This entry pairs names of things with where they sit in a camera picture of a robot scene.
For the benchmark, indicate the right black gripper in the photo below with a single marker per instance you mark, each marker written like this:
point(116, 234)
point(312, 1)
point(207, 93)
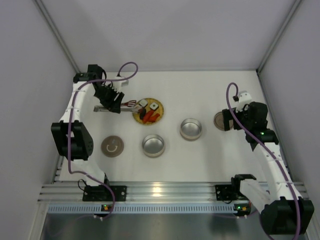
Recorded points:
point(229, 120)

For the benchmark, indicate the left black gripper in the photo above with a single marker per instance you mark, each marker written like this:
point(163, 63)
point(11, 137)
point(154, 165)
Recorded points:
point(110, 97)

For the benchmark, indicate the metal tongs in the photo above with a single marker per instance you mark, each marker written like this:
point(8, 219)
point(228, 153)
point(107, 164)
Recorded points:
point(129, 106)

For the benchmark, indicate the black sea cucumber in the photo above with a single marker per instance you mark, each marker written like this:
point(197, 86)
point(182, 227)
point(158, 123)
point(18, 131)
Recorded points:
point(142, 113)

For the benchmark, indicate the white sushi roll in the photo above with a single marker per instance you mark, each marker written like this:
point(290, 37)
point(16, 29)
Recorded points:
point(143, 103)

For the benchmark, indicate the red sausage piece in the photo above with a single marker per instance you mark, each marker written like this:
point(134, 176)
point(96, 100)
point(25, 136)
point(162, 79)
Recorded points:
point(147, 116)
point(153, 118)

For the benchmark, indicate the green sushi roll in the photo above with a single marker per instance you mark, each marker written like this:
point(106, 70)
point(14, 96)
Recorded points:
point(153, 106)

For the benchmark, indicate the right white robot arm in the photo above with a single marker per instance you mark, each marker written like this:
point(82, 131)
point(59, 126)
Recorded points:
point(282, 209)

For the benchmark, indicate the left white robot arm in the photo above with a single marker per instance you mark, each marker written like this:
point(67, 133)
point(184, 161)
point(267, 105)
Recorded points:
point(72, 138)

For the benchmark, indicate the brown lid right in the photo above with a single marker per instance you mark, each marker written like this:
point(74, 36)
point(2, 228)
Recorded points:
point(218, 121)

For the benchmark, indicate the brown smiley lid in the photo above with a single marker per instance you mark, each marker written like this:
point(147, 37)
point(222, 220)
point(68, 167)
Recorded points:
point(112, 146)

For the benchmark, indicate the round bamboo tray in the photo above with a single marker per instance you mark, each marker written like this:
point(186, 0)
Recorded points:
point(160, 110)

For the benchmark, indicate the right round metal tin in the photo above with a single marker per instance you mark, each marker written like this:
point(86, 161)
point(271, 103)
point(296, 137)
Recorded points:
point(190, 129)

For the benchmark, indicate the round metal tin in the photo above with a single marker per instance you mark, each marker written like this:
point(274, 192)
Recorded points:
point(153, 145)
point(190, 129)

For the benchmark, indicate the left round metal tin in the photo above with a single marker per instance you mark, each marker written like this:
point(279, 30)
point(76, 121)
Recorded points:
point(153, 145)

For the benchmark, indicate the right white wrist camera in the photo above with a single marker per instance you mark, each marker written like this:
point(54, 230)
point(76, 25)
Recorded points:
point(243, 100)

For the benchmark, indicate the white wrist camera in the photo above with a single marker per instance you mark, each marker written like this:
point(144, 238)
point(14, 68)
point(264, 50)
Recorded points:
point(119, 82)
point(243, 100)

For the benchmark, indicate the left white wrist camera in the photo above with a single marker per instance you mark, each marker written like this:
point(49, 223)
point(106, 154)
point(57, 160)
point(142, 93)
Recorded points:
point(119, 82)

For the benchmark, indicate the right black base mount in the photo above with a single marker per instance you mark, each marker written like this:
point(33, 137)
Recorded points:
point(231, 191)

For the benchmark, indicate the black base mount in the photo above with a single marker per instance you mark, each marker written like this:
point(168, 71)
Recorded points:
point(100, 193)
point(231, 191)

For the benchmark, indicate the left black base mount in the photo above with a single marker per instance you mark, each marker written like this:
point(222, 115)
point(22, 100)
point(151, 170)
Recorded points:
point(100, 193)

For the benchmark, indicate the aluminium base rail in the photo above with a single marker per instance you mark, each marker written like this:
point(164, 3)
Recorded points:
point(136, 192)

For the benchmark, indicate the slotted cable duct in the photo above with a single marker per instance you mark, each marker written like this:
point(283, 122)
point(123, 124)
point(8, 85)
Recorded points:
point(149, 208)

